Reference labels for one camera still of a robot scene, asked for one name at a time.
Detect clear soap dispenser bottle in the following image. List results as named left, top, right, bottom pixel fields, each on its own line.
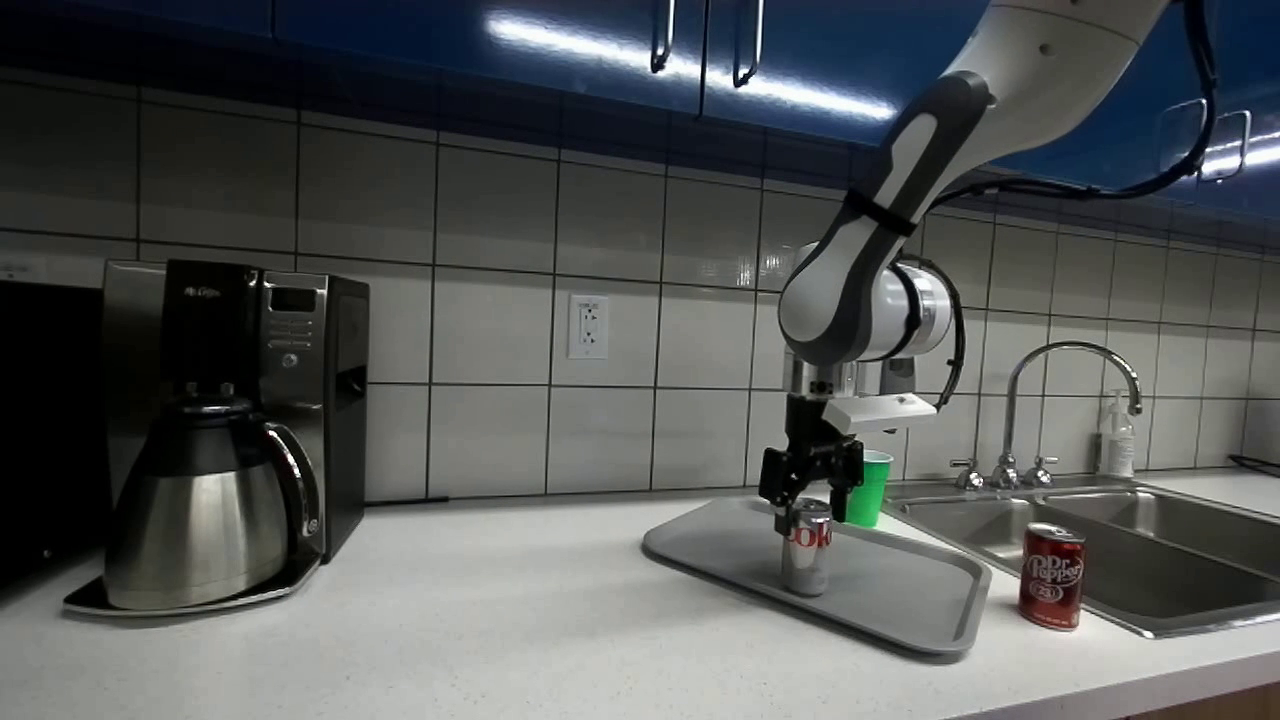
left=1095, top=387, right=1138, bottom=480

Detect blue cabinet door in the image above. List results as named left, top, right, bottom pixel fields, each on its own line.
left=702, top=0, right=993, bottom=148
left=270, top=0, right=706, bottom=117

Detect steel coffee carafe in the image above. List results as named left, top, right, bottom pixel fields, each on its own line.
left=103, top=384, right=324, bottom=612

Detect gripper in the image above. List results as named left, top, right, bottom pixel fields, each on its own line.
left=757, top=394, right=867, bottom=538

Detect white wall socket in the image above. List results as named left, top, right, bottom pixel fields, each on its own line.
left=566, top=292, right=611, bottom=362

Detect dark red soda can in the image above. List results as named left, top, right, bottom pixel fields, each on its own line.
left=1018, top=521, right=1088, bottom=633

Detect steel double sink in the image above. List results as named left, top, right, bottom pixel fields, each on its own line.
left=884, top=478, right=1280, bottom=640

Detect black and steel coffee maker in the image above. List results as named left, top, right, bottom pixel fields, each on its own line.
left=62, top=258, right=372, bottom=619

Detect chrome cabinet door handle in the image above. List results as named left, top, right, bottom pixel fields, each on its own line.
left=1158, top=97, right=1209, bottom=177
left=732, top=0, right=767, bottom=90
left=649, top=0, right=678, bottom=76
left=1199, top=109, right=1254, bottom=184

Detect green plastic cup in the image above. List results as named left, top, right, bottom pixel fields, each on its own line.
left=844, top=448, right=895, bottom=530

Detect chrome tap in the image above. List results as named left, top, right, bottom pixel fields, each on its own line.
left=948, top=340, right=1145, bottom=492

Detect blue upper cabinet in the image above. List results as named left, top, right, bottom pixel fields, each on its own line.
left=0, top=0, right=1280, bottom=223

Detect silver soda can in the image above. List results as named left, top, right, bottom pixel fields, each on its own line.
left=781, top=497, right=835, bottom=599

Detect grey plastic tray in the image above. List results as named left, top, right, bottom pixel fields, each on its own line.
left=642, top=496, right=994, bottom=657

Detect black microwave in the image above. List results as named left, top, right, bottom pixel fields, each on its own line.
left=0, top=278, right=113, bottom=604

